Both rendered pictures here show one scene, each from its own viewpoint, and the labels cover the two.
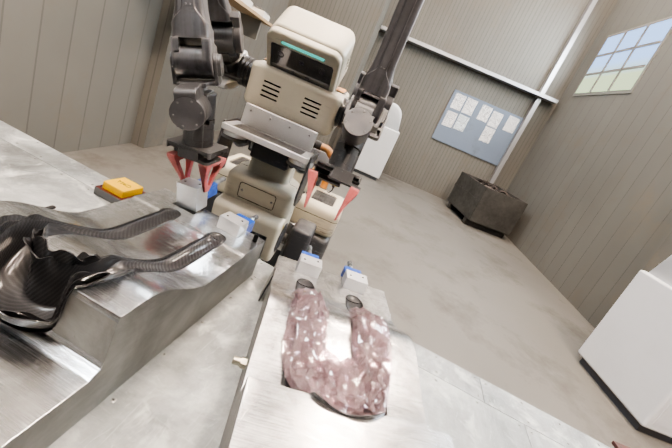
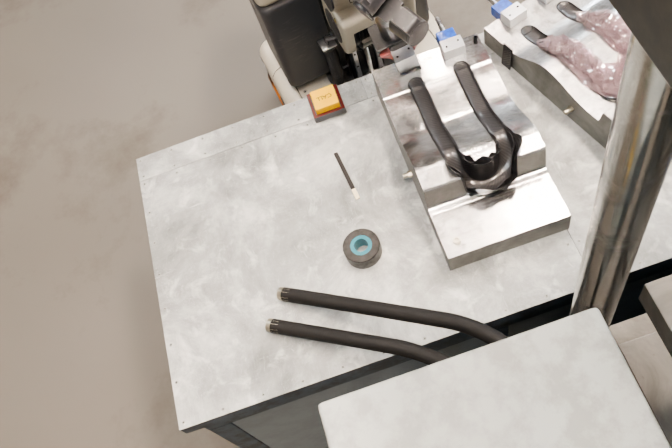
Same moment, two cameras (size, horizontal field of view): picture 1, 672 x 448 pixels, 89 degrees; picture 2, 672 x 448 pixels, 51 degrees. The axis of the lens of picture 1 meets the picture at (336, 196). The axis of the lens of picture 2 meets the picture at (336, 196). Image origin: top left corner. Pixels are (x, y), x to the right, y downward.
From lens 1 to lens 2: 1.20 m
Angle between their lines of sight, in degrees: 42
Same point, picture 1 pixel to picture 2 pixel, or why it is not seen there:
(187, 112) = (418, 33)
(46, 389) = (544, 187)
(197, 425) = (582, 147)
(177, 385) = (552, 145)
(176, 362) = not seen: hidden behind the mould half
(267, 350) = (582, 94)
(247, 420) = not seen: hidden behind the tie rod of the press
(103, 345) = (542, 160)
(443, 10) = not seen: outside the picture
